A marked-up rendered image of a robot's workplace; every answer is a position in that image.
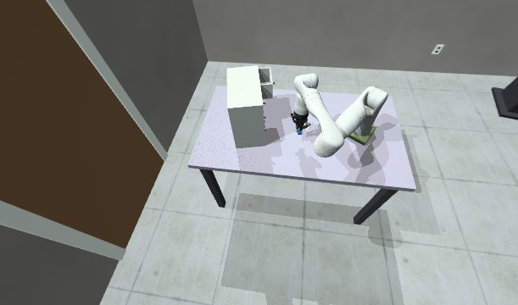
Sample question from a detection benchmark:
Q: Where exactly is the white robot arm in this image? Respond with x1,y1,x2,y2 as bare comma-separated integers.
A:
294,74,388,158

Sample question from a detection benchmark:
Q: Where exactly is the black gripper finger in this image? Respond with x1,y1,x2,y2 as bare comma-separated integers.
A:
291,112,299,129
298,119,311,132

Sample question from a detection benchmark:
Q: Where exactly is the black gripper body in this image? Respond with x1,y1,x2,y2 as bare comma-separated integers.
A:
294,110,309,124

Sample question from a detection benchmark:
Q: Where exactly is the grey chest of drawers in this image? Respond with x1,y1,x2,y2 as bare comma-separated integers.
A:
227,65,265,148

